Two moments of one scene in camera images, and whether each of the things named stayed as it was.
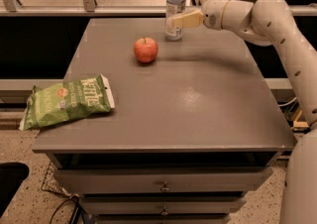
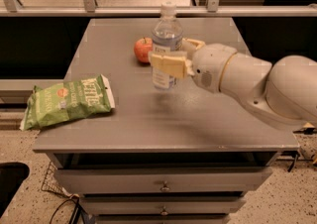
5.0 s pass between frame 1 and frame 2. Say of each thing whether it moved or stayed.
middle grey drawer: stayed
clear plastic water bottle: moved
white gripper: moved
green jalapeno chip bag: stayed
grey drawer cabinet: stayed
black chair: stayed
